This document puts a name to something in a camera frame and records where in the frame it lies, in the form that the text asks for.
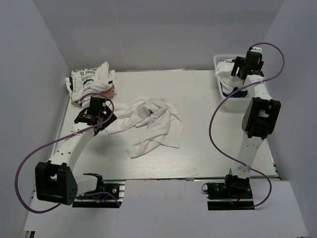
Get white t-shirt with tag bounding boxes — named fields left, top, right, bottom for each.
left=215, top=59, right=244, bottom=97

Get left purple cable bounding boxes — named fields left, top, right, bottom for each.
left=14, top=93, right=116, bottom=214

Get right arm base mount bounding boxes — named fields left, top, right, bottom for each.
left=202, top=175, right=255, bottom=211

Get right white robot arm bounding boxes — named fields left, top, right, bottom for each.
left=223, top=47, right=281, bottom=198

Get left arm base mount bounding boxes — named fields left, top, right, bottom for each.
left=72, top=173, right=125, bottom=208

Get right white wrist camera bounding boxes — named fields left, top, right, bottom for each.
left=249, top=46, right=262, bottom=54

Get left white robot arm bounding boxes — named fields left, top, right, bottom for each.
left=35, top=97, right=117, bottom=205

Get blue t-shirt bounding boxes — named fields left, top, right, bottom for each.
left=222, top=91, right=248, bottom=98

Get white plastic basket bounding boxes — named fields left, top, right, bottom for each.
left=213, top=54, right=251, bottom=113

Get white logo t-shirt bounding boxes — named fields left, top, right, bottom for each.
left=105, top=96, right=184, bottom=159

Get folded printed white t-shirt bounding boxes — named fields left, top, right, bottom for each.
left=65, top=62, right=117, bottom=101

